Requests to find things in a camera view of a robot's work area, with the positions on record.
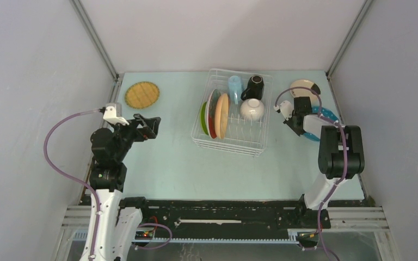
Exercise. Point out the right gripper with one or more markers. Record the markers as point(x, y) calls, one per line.
point(300, 109)

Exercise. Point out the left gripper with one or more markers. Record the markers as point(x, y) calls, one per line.
point(153, 124)

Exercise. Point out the cream plate with black spot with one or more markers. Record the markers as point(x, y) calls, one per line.
point(304, 88)

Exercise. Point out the blue polka dot plate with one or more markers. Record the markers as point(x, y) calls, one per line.
point(312, 123)

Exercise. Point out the yellow woven plate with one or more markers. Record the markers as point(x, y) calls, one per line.
point(142, 95)

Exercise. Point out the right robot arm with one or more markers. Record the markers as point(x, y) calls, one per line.
point(340, 154)

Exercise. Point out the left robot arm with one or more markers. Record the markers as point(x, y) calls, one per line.
point(112, 227)

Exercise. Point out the black mug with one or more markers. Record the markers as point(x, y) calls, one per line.
point(254, 88)

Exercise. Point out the white ribbed bowl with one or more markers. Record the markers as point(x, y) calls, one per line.
point(252, 109)

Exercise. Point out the green plate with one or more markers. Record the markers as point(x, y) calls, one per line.
point(203, 118)

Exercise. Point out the red plate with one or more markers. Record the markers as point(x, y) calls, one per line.
point(211, 127)

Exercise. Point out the light blue cup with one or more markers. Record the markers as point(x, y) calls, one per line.
point(235, 86)

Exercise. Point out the white rimmed teal plate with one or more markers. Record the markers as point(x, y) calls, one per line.
point(212, 103)

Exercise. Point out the beige plate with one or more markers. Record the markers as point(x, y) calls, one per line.
point(221, 116)

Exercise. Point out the small circuit board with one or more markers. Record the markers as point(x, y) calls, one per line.
point(144, 235)

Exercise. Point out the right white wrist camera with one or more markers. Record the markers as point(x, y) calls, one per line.
point(285, 108)

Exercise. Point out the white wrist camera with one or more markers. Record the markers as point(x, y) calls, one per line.
point(285, 108)
point(113, 114)

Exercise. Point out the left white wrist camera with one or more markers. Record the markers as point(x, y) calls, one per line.
point(113, 114)

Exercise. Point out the white wire dish rack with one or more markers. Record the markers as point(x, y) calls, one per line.
point(242, 136)

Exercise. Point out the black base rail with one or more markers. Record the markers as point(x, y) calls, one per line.
point(230, 220)

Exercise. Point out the aluminium frame rail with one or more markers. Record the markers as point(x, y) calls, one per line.
point(357, 219)

